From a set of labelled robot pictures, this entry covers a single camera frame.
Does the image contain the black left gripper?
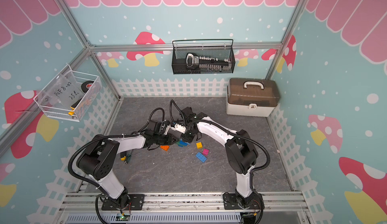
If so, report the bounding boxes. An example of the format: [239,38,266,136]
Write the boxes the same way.
[153,133,179,145]

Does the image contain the orange lego brick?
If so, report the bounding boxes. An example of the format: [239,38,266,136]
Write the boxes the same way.
[160,145,170,151]

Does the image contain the light blue lego brick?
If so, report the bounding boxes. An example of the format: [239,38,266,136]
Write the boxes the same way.
[179,140,190,146]
[196,152,207,163]

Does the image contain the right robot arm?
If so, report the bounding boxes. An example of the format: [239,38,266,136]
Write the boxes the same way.
[169,100,271,213]

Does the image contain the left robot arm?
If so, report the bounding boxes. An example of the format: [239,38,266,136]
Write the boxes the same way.
[68,119,186,212]

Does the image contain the yellow lego brick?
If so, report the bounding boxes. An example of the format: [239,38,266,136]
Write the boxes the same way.
[196,142,203,149]

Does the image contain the socket set tool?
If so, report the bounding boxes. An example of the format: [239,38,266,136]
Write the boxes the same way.
[185,53,233,73]

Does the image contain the white storage box brown lid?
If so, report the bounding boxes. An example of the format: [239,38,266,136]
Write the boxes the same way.
[226,78,280,117]

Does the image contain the black tape roll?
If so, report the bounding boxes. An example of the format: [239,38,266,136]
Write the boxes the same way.
[81,80,94,93]

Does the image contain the black wire wall basket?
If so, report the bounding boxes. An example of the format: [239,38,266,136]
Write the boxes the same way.
[171,39,235,74]

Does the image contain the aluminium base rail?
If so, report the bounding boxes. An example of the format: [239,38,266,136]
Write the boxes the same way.
[54,191,314,224]

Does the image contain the white wire wall basket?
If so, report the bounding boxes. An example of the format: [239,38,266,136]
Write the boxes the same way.
[33,65,102,122]

